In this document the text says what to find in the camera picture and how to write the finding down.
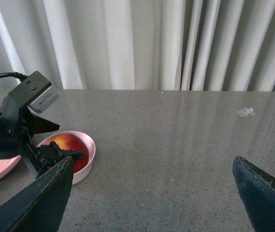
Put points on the pink plastic bowl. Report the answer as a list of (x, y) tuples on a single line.
[(88, 141)]

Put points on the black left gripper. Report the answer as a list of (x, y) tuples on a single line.
[(17, 127)]

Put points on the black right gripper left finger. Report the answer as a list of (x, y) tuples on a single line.
[(41, 205)]

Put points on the white pleated curtain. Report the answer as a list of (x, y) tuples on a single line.
[(212, 45)]

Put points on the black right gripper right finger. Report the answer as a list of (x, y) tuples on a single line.
[(256, 189)]

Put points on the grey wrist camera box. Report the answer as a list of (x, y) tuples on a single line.
[(36, 91)]

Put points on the crumpled clear tape piece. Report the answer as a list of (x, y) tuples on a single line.
[(246, 112)]

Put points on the red apple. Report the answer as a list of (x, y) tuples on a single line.
[(68, 141)]

